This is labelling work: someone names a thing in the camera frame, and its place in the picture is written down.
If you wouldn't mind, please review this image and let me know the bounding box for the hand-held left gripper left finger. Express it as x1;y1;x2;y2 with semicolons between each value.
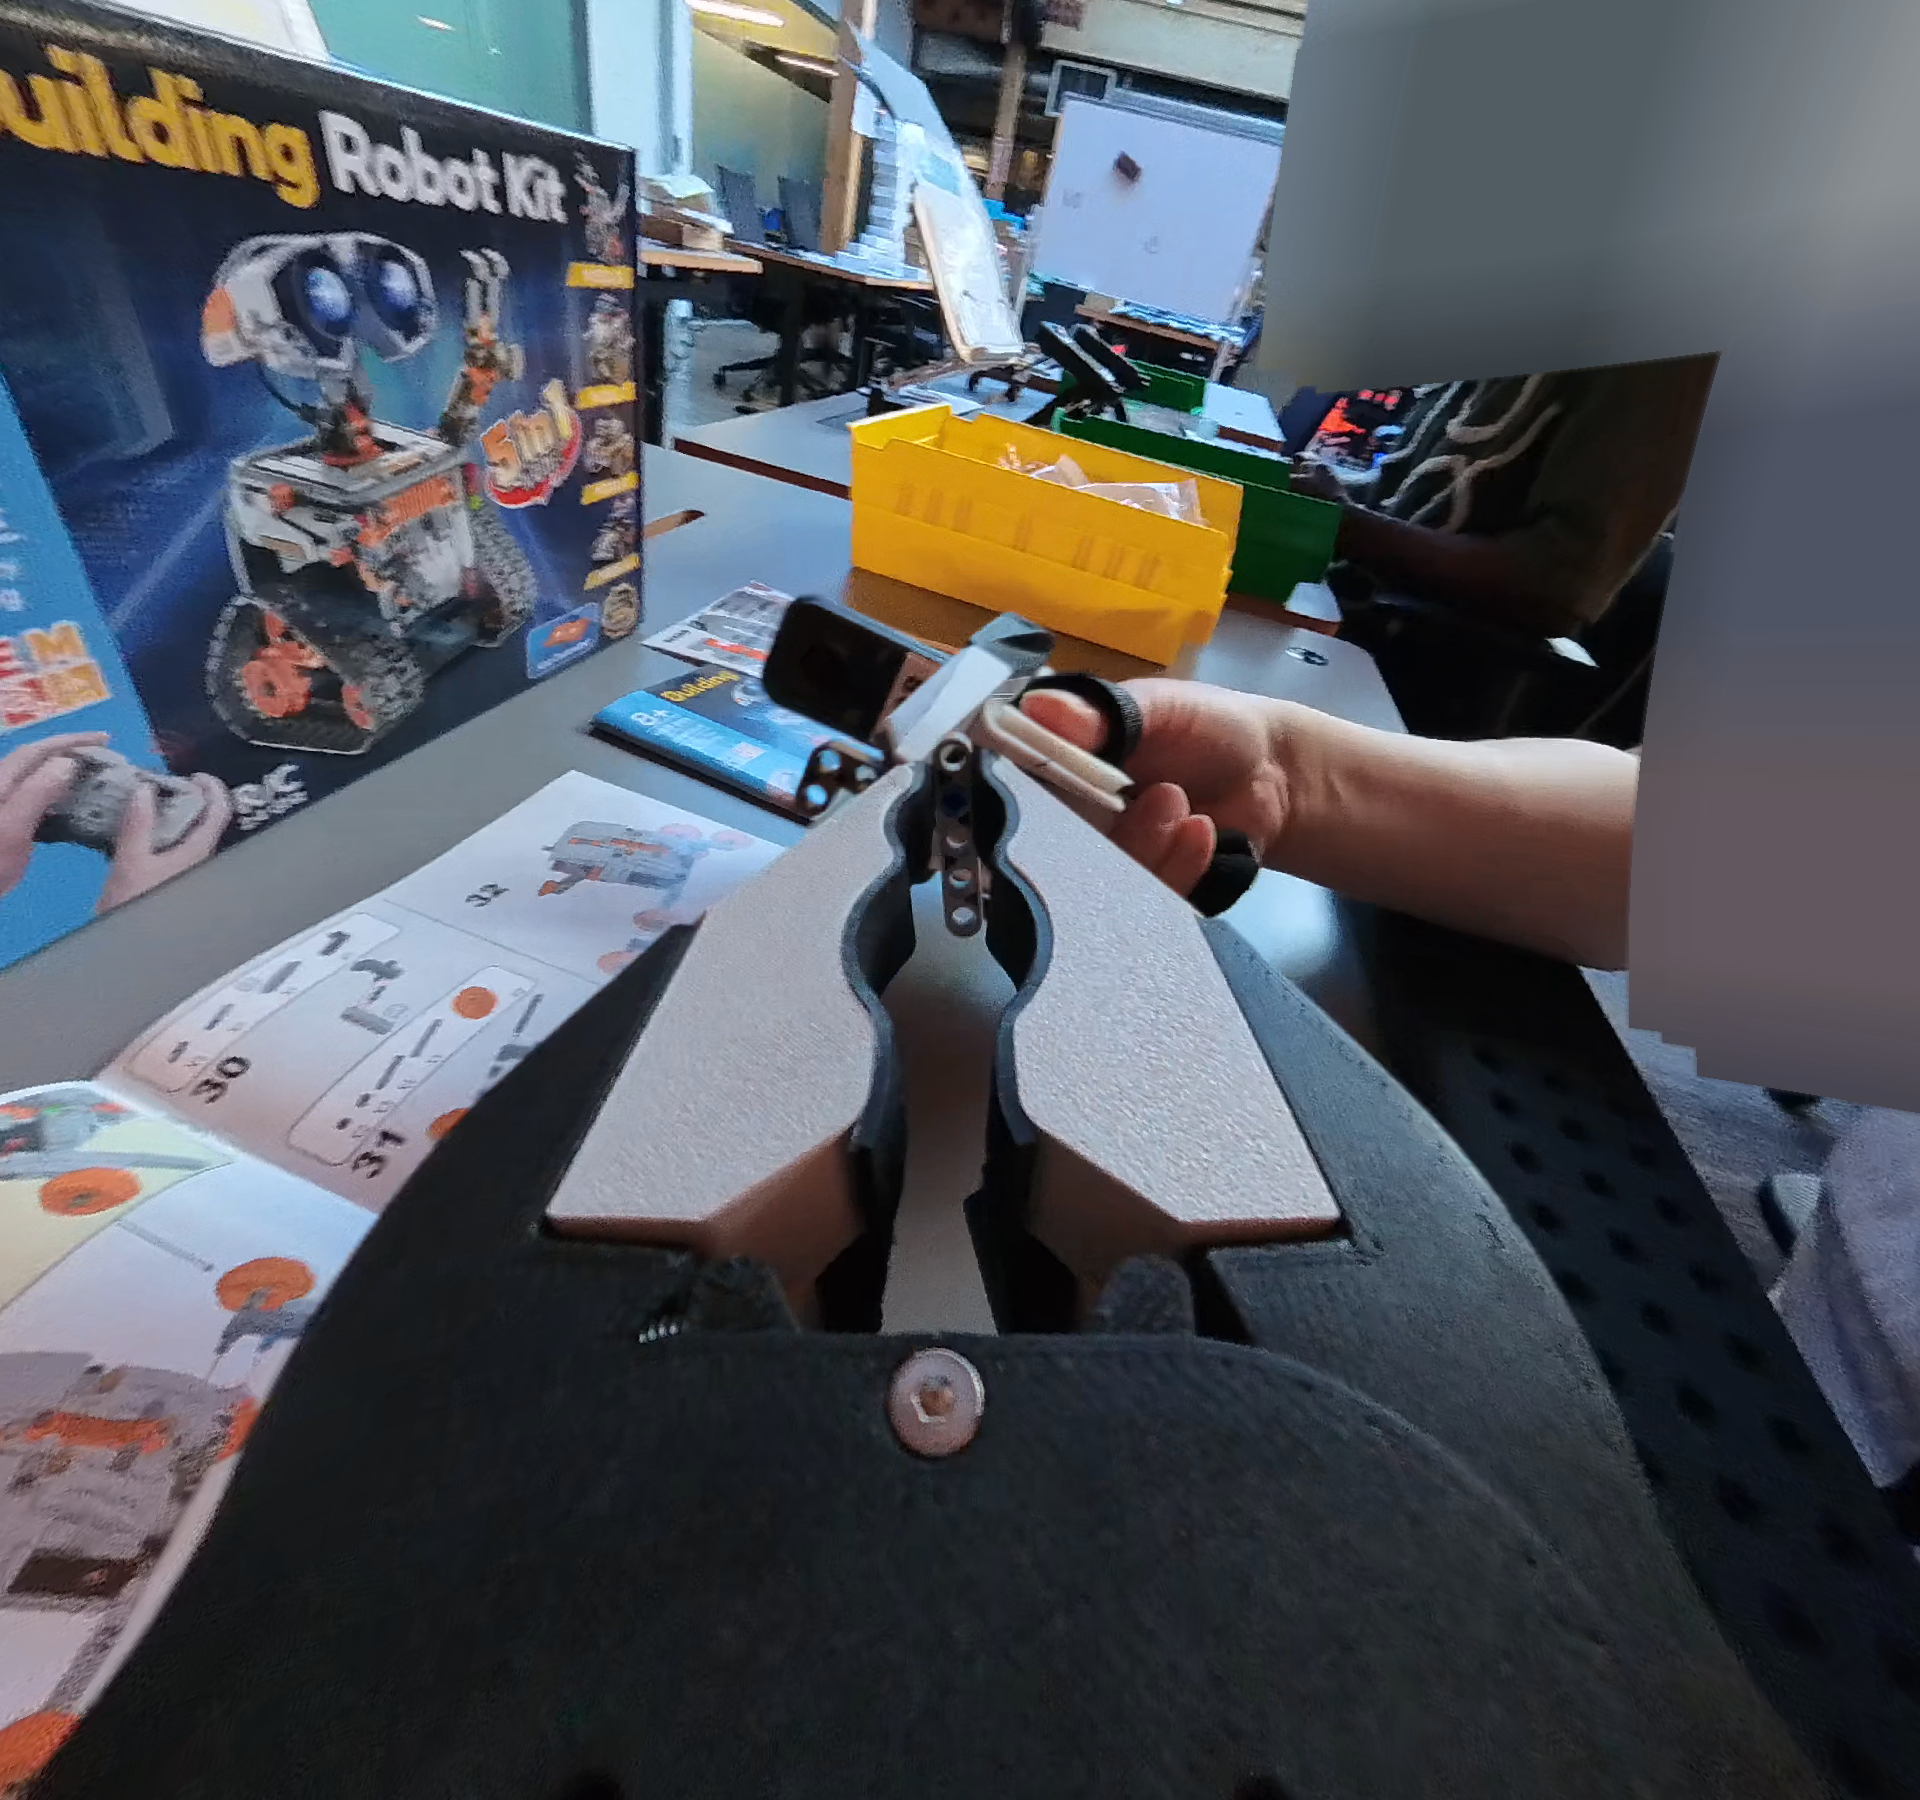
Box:
542;766;922;1335

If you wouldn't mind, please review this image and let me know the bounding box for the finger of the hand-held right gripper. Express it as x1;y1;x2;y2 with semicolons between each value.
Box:
882;645;1012;772

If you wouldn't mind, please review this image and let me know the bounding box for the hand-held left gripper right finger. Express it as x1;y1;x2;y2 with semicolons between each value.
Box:
977;762;1344;1335

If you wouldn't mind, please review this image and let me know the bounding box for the grey angled building beam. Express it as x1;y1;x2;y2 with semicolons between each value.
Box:
797;738;891;824

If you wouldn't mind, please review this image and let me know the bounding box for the grey straight building beam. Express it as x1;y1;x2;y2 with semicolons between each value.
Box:
924;733;995;945

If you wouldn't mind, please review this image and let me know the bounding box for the person's right forearm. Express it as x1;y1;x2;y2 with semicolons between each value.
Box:
1289;717;1642;972

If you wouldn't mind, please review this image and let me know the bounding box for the black desk device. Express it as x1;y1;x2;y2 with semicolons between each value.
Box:
1031;319;1144;426

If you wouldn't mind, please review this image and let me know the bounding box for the background office desk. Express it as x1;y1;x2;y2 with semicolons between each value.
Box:
635;228;942;411

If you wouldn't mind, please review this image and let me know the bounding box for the person's right hand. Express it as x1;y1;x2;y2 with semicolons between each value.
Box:
1018;672;1308;920

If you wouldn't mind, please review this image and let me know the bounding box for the white sticker sheet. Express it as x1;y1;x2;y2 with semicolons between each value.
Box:
638;577;799;680

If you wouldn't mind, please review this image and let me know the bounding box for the blue building manual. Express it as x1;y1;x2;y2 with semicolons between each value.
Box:
590;659;891;823

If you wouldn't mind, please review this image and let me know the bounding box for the yellow storage bin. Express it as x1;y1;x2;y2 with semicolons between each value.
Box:
843;401;1247;671

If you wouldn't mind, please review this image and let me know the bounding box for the green bin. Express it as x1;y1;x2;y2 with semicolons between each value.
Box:
1046;358;1349;604

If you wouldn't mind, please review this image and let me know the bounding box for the tilted board stand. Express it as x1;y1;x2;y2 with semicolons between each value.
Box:
854;18;1031;371

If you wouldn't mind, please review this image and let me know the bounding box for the open white instruction booklet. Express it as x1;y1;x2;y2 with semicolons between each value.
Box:
0;768;794;1735

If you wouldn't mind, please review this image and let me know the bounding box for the perforated chair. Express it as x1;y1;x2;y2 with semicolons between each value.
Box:
1243;912;1920;1800

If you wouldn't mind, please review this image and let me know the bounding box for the white whiteboard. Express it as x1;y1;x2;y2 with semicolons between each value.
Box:
1024;87;1289;326

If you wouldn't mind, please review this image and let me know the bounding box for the blue robot kit box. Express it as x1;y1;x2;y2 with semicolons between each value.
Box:
0;0;649;972

